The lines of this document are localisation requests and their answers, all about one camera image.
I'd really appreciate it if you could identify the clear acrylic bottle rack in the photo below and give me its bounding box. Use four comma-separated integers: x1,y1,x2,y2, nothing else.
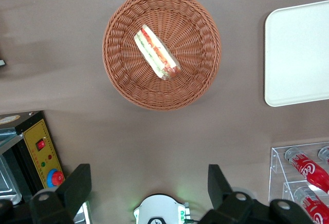
268,141,329,224

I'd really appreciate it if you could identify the steel warmer pan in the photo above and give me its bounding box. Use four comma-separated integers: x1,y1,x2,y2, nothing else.
0,154,23,206

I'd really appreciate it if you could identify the round brown wicker basket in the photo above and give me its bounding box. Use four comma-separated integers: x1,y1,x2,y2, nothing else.
102,0,222,111

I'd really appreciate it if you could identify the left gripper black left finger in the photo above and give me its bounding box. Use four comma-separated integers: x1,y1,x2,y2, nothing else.
29,163,92,224

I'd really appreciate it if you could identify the triangle sandwich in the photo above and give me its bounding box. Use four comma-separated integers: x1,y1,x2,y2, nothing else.
133,24,181,82

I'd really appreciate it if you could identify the black food warmer machine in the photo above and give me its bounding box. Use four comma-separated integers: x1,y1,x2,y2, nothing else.
0,110,93,224

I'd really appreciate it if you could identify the beige plastic tray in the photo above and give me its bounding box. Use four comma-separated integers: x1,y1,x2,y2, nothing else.
264,0,329,107

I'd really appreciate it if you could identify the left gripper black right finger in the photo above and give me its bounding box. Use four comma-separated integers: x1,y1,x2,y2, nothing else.
197,164,270,224

